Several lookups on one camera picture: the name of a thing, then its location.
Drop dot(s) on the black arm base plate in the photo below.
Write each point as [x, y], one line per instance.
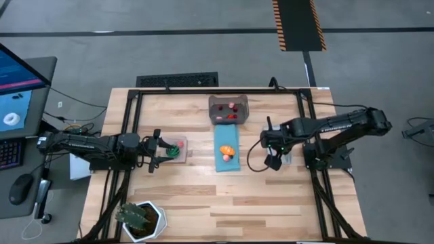
[340, 161]
[101, 166]

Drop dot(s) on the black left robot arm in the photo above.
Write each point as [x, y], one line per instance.
[84, 147]

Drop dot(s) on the white box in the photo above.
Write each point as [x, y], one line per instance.
[79, 169]

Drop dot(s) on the orange elongated toy food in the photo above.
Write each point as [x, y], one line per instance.
[227, 150]

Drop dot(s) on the pink white peach toy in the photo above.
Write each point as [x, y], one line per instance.
[226, 158]

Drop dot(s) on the black orange striped floor mat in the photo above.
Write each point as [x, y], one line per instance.
[298, 25]

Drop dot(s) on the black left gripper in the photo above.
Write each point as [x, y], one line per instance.
[152, 149]

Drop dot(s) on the white hexagonal plant pot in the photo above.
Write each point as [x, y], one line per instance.
[163, 220]

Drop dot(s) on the black monitor blue screen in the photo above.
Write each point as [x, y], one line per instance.
[17, 76]

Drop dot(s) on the dark grey floor device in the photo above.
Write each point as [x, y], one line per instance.
[422, 128]

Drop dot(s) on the green watermelon toy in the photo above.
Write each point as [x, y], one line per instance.
[173, 152]

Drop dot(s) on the black keyboard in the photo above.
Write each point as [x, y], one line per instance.
[10, 154]

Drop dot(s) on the grey translucent plastic container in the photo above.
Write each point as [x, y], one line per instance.
[225, 112]

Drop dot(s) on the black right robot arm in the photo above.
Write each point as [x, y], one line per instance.
[339, 123]

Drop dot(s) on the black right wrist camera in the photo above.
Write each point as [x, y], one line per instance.
[273, 162]

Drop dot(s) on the green cactus plant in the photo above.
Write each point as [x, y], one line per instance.
[134, 217]

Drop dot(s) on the blue cloth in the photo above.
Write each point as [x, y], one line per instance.
[225, 135]

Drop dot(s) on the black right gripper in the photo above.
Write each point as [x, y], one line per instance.
[276, 140]

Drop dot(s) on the grey monitor donut image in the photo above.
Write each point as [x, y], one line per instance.
[37, 112]

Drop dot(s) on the small pink berry toy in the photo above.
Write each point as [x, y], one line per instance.
[180, 144]

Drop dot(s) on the black computer mouse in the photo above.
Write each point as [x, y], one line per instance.
[21, 188]

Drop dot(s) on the grey cloth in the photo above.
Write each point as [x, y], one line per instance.
[287, 159]

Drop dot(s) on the red strawberry toy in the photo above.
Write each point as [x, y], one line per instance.
[232, 117]

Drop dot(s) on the dark grey desk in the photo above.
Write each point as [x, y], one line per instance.
[32, 169]

